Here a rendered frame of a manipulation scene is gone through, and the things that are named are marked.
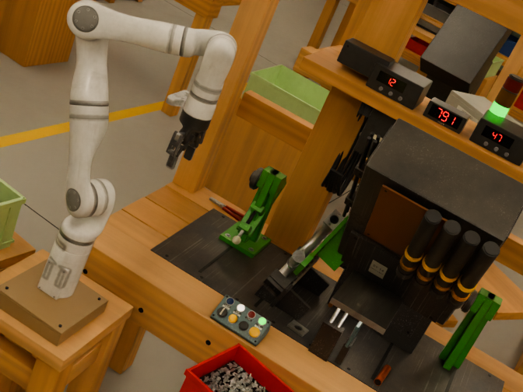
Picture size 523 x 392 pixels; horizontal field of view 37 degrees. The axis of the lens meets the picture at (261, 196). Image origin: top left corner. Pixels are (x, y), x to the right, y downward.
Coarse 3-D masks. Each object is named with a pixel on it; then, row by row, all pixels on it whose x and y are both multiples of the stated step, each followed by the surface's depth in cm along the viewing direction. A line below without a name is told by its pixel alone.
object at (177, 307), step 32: (96, 256) 225; (128, 256) 227; (128, 288) 224; (160, 288) 220; (192, 288) 225; (160, 320) 222; (192, 320) 218; (192, 352) 221; (256, 352) 212; (288, 352) 216; (288, 384) 211; (320, 384) 210; (352, 384) 215
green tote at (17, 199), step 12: (0, 180) 224; (0, 192) 225; (12, 192) 222; (0, 204) 214; (12, 204) 217; (0, 216) 217; (12, 216) 221; (0, 228) 220; (12, 228) 224; (0, 240) 223; (12, 240) 227
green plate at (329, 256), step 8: (344, 224) 217; (336, 232) 218; (328, 240) 220; (336, 240) 220; (320, 248) 222; (328, 248) 222; (336, 248) 221; (312, 256) 223; (320, 256) 224; (328, 256) 223; (336, 256) 222; (328, 264) 224; (336, 264) 223
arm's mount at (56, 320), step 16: (32, 272) 204; (0, 288) 194; (16, 288) 197; (32, 288) 199; (80, 288) 207; (0, 304) 195; (16, 304) 193; (32, 304) 194; (48, 304) 197; (64, 304) 199; (80, 304) 202; (96, 304) 204; (32, 320) 192; (48, 320) 192; (64, 320) 194; (80, 320) 197; (48, 336) 192; (64, 336) 192
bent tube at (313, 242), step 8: (328, 216) 227; (336, 216) 228; (328, 224) 229; (336, 224) 227; (320, 232) 237; (328, 232) 236; (312, 240) 238; (320, 240) 238; (304, 248) 237; (312, 248) 238; (288, 272) 234
